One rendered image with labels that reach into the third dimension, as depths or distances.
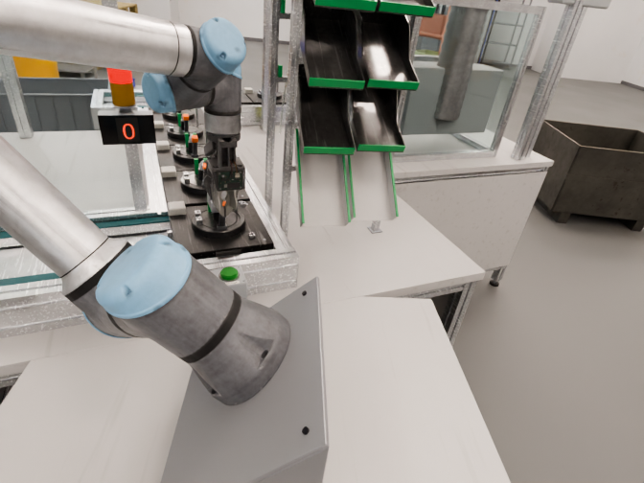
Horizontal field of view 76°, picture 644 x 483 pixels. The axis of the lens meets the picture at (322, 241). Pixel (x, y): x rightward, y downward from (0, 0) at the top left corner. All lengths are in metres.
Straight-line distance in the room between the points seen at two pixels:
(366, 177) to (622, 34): 12.93
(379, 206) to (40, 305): 0.85
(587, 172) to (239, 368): 3.60
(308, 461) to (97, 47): 0.56
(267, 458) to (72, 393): 0.51
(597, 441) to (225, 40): 2.12
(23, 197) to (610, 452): 2.22
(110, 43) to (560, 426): 2.14
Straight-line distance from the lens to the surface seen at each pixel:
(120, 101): 1.11
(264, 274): 1.05
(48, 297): 1.03
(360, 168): 1.23
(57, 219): 0.67
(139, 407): 0.89
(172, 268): 0.54
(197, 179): 1.36
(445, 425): 0.90
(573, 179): 3.91
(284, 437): 0.52
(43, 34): 0.63
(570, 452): 2.20
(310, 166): 1.17
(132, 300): 0.54
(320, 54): 1.11
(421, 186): 2.03
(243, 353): 0.57
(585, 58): 13.57
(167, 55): 0.68
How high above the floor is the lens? 1.56
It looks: 32 degrees down
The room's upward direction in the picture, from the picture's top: 7 degrees clockwise
